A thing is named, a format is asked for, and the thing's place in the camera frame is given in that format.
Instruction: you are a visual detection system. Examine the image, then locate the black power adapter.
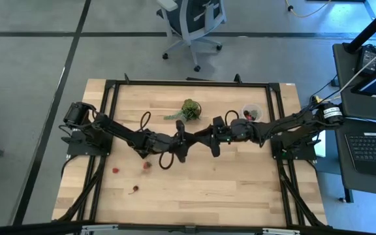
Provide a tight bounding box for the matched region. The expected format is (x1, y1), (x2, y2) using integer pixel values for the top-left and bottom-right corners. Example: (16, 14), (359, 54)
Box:
(354, 44), (376, 78)

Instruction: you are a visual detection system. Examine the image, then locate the white office chair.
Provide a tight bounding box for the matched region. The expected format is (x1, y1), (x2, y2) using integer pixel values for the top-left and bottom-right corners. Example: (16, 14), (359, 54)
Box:
(156, 0), (227, 72)

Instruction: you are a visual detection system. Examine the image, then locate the yellow floor cable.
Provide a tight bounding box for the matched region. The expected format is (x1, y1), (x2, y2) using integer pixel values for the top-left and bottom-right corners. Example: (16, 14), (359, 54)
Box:
(284, 0), (332, 19)

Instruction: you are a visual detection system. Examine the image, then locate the dark grey side desk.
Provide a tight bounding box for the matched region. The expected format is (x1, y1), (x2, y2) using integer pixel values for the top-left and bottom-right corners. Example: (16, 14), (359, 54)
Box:
(332, 42), (376, 203)

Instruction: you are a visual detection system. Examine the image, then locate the black metal pole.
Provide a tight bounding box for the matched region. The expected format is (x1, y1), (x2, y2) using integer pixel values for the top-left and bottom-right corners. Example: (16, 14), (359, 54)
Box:
(343, 0), (376, 55)

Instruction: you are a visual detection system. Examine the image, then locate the laptop keyboard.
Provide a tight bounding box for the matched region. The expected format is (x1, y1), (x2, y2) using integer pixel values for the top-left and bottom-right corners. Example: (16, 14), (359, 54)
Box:
(344, 119), (376, 180)

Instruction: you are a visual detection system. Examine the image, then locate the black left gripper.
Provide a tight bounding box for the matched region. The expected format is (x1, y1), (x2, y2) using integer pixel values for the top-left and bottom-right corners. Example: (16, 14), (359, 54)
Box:
(153, 119), (199, 164)

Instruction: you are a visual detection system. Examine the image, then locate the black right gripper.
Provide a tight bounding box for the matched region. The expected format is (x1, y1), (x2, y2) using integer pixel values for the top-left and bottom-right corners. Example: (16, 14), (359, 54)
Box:
(195, 116), (251, 158)

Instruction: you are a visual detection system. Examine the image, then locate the potted green succulent plant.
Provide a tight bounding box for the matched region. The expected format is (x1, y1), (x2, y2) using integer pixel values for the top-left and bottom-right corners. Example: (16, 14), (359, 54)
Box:
(163, 98), (203, 124)

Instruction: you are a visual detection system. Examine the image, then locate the black camera rig bar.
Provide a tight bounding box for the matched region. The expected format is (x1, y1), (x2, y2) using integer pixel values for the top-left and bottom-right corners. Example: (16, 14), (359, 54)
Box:
(0, 221), (376, 235)

